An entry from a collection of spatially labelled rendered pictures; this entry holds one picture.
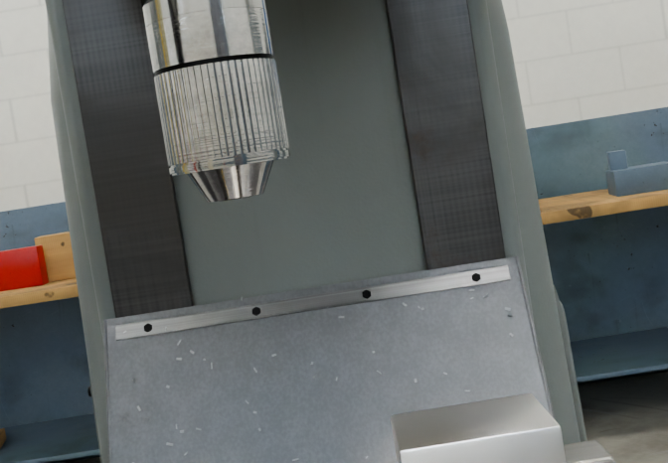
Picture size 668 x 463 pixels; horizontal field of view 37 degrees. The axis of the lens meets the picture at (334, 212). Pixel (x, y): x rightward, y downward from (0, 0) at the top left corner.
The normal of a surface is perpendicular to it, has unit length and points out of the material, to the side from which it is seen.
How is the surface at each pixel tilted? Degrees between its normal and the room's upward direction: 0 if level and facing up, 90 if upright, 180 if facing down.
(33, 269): 90
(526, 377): 63
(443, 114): 90
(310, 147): 90
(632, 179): 90
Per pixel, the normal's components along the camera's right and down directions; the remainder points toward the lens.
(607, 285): -0.02, 0.06
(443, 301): -0.08, -0.37
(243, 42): 0.55, -0.04
